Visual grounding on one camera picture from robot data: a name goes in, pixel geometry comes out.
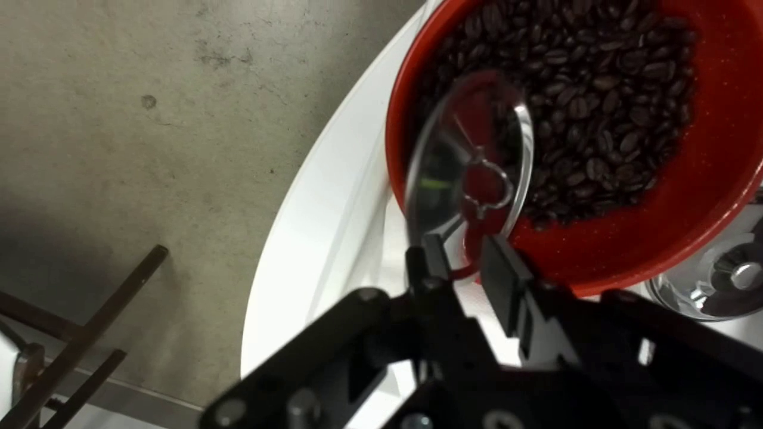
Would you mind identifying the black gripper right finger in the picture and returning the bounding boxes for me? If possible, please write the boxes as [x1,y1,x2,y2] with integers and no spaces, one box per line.
[476,234,574,366]

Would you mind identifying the white tray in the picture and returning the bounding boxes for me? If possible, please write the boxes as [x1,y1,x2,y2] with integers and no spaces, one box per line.
[305,151,448,319]

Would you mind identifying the dark metal frame legs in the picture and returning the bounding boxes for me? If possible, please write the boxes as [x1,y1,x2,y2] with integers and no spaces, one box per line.
[0,243,171,429]

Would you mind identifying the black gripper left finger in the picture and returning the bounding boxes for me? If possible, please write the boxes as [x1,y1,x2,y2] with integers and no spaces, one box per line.
[403,234,460,310]

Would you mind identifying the red bowl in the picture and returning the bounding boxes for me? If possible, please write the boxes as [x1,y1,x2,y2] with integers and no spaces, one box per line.
[383,0,763,299]

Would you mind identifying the coffee beans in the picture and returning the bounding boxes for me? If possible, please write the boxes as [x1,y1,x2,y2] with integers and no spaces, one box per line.
[415,0,700,234]

